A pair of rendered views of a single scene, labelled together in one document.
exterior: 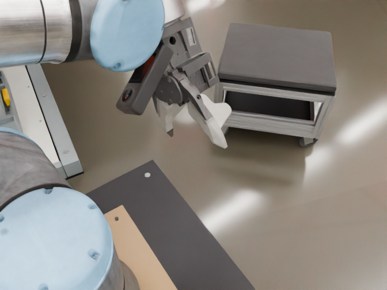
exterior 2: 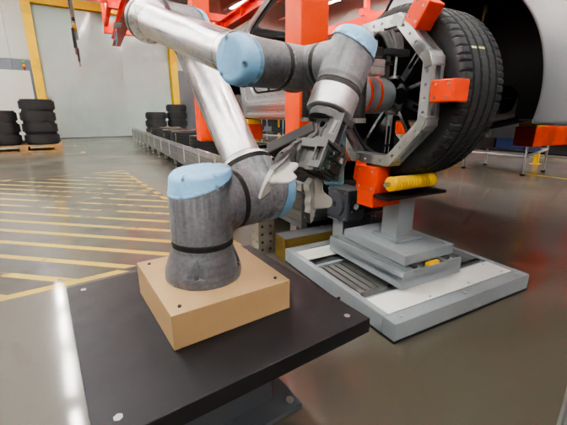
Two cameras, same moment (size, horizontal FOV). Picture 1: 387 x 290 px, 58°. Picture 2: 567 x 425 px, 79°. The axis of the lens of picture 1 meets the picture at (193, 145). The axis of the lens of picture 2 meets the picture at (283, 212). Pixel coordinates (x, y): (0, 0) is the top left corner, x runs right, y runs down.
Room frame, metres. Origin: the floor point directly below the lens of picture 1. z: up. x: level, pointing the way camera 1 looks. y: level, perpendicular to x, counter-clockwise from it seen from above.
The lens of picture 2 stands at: (0.40, -0.62, 0.78)
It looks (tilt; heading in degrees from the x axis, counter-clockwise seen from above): 16 degrees down; 90
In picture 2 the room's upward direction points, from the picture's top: straight up
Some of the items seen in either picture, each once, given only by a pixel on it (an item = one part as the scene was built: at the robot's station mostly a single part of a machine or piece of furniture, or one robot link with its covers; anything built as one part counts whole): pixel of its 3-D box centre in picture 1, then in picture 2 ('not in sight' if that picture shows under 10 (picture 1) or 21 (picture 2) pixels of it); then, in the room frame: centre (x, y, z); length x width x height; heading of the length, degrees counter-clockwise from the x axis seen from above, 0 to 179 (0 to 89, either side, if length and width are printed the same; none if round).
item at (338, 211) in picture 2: not in sight; (364, 210); (0.86, 1.25, 0.26); 0.42 x 0.18 x 0.35; 28
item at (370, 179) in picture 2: not in sight; (379, 184); (0.82, 0.85, 0.48); 0.16 x 0.12 x 0.17; 28
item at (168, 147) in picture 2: not in sight; (164, 140); (-2.37, 7.61, 0.20); 6.81 x 0.86 x 0.39; 118
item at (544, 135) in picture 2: not in sight; (542, 124); (2.63, 2.43, 0.69); 0.52 x 0.17 x 0.35; 28
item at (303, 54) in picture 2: not in sight; (301, 68); (0.44, 0.17, 0.87); 0.12 x 0.12 x 0.09; 42
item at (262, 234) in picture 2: not in sight; (262, 216); (0.28, 1.28, 0.21); 0.10 x 0.10 x 0.42; 28
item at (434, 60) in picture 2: not in sight; (378, 95); (0.78, 0.83, 0.85); 0.54 x 0.07 x 0.54; 118
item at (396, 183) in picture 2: not in sight; (411, 181); (0.93, 0.77, 0.51); 0.29 x 0.06 x 0.06; 28
